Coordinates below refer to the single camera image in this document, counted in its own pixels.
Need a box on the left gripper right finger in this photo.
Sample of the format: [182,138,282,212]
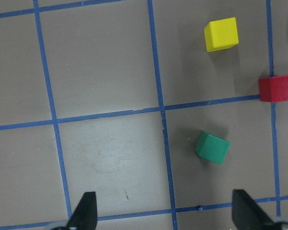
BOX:
[231,189,288,230]

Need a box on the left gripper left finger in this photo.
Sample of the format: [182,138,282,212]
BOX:
[45,191,97,230]

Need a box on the red wooden block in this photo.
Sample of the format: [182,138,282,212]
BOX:
[258,75,288,103]

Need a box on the green wooden block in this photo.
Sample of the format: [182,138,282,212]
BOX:
[194,131,231,164]

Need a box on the yellow wooden block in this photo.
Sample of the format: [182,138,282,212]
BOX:
[204,17,239,52]

